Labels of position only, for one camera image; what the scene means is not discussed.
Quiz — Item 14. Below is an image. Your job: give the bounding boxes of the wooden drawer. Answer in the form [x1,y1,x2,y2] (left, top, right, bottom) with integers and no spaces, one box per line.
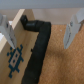
[0,8,42,84]

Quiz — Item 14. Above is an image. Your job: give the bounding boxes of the black drawer handle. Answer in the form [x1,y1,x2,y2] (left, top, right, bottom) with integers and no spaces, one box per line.
[20,15,52,84]

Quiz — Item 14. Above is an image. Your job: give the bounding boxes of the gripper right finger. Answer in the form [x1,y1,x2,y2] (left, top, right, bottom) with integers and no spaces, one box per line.
[63,8,84,50]

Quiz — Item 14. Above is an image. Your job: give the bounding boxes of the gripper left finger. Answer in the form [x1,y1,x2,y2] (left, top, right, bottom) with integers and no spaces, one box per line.
[0,14,18,50]

